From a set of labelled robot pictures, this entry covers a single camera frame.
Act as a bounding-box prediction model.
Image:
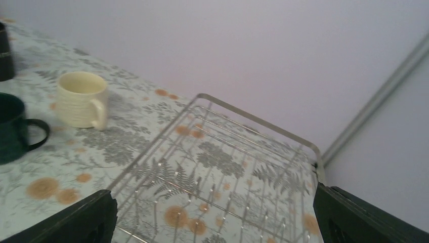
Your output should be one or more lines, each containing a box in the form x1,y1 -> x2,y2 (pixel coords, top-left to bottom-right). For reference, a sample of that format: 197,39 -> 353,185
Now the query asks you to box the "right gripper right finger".
313,183 -> 428,242

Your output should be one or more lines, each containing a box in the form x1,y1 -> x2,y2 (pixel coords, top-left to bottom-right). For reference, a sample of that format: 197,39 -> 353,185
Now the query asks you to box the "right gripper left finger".
2,189 -> 118,243

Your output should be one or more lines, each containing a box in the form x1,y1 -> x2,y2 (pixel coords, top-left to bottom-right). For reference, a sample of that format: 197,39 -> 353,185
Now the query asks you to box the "dark green mug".
1,93 -> 51,165

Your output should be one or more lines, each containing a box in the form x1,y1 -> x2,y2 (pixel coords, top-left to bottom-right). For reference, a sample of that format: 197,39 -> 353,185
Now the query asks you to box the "cream ribbed mug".
55,71 -> 108,131

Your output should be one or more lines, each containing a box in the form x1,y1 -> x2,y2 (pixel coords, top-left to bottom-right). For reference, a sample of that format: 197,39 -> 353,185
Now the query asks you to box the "metal wire dish rack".
109,94 -> 323,242

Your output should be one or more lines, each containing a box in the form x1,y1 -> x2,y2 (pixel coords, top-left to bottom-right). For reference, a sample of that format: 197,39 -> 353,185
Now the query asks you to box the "black mug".
0,22 -> 15,82

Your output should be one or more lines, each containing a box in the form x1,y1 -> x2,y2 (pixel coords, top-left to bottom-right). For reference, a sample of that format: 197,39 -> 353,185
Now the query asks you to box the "floral table mat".
0,17 -> 324,243

